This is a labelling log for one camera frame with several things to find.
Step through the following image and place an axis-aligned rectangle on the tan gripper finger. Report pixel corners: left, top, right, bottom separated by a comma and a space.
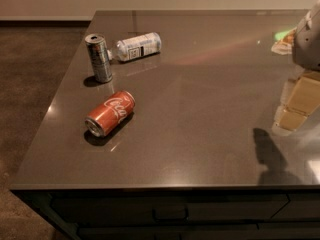
273, 71, 320, 133

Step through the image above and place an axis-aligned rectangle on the red coke can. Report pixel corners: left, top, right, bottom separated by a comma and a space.
85, 91, 135, 138

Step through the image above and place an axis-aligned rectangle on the silver upright drink can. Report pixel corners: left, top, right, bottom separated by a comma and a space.
85, 34, 112, 83

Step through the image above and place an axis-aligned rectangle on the snack bag with green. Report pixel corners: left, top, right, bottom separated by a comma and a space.
271, 28, 296, 55

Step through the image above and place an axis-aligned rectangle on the clear plastic water bottle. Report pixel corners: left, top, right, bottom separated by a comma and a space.
107, 32, 162, 62

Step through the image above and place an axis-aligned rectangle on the dark cabinet drawer front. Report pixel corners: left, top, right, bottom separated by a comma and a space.
52, 195, 288, 227

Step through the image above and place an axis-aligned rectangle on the black drawer handle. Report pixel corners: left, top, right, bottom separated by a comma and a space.
152, 206, 189, 222

